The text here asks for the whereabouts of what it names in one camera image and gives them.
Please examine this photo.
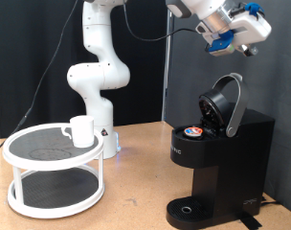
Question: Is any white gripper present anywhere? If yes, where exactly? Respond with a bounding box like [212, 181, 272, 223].
[229, 11, 273, 58]

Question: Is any Keurig lid with silver handle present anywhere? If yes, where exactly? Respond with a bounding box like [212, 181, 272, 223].
[197, 72, 250, 138]

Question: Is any k-cup pod blue red lid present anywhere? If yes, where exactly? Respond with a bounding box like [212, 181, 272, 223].
[183, 126, 205, 139]

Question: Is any black Keurig coffee machine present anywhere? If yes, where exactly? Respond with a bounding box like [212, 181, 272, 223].
[166, 104, 276, 230]

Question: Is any black drip tray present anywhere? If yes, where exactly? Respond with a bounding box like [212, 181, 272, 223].
[166, 195, 216, 230]

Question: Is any white ceramic mug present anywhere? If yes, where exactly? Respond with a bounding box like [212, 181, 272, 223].
[60, 115, 96, 149]

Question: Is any white two-tier turntable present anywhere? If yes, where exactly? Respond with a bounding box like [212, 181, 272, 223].
[2, 123, 105, 219]

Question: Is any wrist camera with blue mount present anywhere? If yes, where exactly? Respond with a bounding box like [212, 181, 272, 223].
[205, 30, 236, 58]

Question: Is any blue cable clip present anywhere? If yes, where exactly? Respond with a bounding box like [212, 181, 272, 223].
[243, 2, 265, 17]

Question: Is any silver vertical frame pole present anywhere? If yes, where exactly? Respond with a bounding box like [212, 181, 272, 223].
[162, 9, 176, 123]

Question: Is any black power cord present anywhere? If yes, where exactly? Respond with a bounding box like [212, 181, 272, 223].
[259, 195, 281, 209]

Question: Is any black camera cable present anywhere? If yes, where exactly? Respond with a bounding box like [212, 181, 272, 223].
[0, 0, 199, 157]

